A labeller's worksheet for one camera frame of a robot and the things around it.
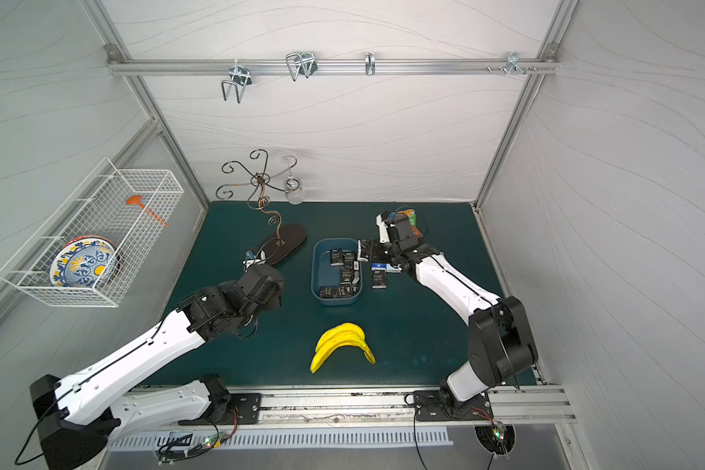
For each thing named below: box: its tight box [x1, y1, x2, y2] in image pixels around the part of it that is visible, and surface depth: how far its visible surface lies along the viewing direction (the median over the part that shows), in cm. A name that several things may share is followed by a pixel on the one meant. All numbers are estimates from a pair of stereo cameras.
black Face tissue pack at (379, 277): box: [371, 266, 387, 289], surface depth 99 cm
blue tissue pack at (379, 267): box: [371, 262, 387, 274], surface depth 101 cm
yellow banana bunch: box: [309, 322, 376, 375], surface depth 83 cm
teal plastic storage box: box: [311, 236, 364, 306], surface depth 100 cm
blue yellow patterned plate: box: [49, 235, 122, 288], surface depth 62 cm
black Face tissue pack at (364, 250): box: [357, 238, 373, 262], surface depth 88 cm
